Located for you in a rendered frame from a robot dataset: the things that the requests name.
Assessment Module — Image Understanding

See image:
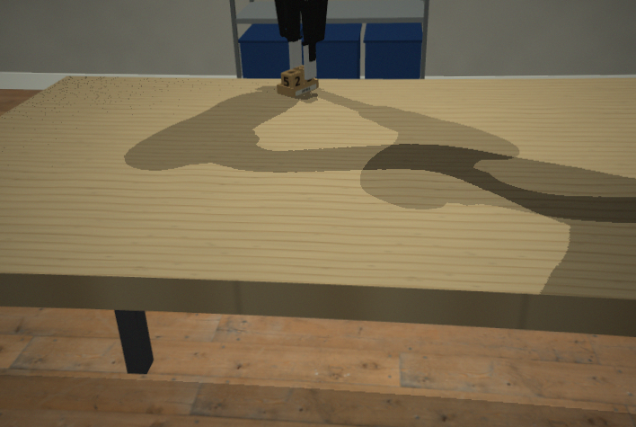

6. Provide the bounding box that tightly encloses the tan wooden cube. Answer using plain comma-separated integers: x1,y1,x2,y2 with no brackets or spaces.
281,69,303,88
293,66,314,84

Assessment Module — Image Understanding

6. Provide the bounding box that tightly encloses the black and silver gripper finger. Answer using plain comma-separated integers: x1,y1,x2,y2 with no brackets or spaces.
275,0,303,69
297,0,328,80

